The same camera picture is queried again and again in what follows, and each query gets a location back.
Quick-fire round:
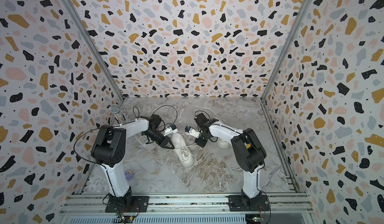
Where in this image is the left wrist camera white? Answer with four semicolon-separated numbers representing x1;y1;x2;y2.
164;124;178;136

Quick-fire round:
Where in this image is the aluminium corner post right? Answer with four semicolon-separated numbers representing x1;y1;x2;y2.
261;0;312;102

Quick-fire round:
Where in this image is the aluminium corner post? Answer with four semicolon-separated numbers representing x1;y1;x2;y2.
60;0;124;102
261;0;312;102

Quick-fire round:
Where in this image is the aluminium corner post left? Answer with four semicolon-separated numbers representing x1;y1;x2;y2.
60;0;124;102

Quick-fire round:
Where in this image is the aluminium front rail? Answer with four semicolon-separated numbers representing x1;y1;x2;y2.
59;193;314;216

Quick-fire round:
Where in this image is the white sneaker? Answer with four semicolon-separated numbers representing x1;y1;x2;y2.
217;138;230;149
171;133;194;167

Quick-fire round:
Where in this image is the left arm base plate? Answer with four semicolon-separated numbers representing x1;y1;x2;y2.
105;196;150;213

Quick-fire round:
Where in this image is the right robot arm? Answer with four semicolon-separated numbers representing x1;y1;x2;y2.
186;113;267;206

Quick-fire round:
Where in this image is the purple small object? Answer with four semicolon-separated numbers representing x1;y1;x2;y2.
125;171;134;181

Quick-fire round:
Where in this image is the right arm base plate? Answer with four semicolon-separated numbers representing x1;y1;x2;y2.
228;194;271;212

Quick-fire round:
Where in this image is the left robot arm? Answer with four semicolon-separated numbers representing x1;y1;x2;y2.
91;114;178;198

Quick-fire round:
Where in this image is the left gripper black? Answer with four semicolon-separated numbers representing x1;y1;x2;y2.
143;130;175;149

